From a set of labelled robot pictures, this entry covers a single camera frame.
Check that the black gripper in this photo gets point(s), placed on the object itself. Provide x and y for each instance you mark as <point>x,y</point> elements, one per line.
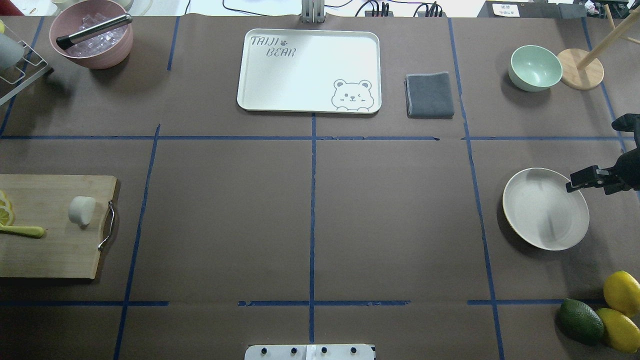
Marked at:
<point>627,169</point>

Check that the beige round plate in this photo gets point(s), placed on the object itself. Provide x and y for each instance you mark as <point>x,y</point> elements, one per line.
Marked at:
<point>542,212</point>

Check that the white bear serving tray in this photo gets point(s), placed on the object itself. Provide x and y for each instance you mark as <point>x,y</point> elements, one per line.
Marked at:
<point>313,71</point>

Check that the wooden mug tree stand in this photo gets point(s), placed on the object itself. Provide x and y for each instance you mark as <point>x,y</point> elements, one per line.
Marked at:
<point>582,69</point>

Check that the yellow lemon upper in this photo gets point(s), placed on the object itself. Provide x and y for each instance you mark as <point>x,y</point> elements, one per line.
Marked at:
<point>621,292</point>

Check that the yellow lemon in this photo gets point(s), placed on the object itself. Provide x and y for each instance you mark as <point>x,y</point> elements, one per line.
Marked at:
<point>621,292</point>
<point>620,333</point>

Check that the mint green bowl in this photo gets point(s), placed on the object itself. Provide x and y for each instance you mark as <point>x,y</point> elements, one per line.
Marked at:
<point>534,69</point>

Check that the green avocado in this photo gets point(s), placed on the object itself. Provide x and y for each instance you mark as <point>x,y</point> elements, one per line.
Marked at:
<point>580,322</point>

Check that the yellow lemon lower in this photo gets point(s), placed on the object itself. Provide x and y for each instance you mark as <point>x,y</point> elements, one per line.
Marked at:
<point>620,333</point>

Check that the folded grey cloth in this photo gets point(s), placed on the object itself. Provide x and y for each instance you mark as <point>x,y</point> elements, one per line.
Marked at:
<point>429,96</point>

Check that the black box with label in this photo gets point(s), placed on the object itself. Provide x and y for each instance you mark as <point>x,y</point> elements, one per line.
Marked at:
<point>517,9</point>

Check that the pink bowl with ice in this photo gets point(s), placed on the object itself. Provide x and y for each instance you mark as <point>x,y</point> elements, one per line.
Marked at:
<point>101,51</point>

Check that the bamboo cutting board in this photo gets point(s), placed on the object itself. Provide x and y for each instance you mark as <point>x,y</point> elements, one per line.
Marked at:
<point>66,250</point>

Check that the steel black-tipped tongs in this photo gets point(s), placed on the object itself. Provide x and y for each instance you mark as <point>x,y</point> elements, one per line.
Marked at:
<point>109,29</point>

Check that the yellow-green plastic knife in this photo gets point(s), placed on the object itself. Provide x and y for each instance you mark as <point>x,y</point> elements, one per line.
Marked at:
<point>27,231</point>

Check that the lemon slice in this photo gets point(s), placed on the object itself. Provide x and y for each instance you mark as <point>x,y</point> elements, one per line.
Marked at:
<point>3,197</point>
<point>8,205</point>
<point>7,216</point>

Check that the lemon slice middle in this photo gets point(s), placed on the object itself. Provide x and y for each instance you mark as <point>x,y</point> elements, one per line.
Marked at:
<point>8,205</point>

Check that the lemon slice outer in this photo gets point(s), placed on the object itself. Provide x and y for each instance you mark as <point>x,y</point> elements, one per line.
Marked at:
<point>3,197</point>

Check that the light blue cup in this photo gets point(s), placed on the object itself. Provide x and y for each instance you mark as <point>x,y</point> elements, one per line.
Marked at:
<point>11,52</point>

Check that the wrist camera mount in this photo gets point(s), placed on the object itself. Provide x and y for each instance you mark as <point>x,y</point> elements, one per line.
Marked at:
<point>629,122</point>

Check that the aluminium frame post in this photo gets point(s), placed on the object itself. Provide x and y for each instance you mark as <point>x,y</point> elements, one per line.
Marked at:
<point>313,11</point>

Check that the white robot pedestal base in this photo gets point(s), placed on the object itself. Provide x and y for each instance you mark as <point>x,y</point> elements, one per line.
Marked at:
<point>345,351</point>

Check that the wire cup rack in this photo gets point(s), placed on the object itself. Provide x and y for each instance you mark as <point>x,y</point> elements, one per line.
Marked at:
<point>29,69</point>

